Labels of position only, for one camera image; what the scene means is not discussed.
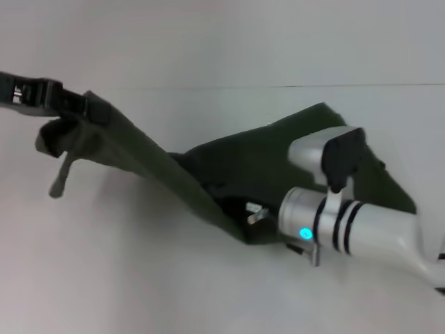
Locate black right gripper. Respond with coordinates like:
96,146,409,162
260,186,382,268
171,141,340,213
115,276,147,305
220,196,283,245

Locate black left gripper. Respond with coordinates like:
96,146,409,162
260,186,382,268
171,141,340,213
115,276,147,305
0,71,111,125

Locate dark green FREE! t-shirt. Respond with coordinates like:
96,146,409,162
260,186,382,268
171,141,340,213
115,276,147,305
34,90,418,246

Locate grey cable with clear plug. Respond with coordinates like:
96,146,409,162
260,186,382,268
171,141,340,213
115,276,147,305
244,202,270,224

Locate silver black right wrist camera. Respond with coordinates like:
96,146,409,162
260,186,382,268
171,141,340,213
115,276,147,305
287,126,367,194

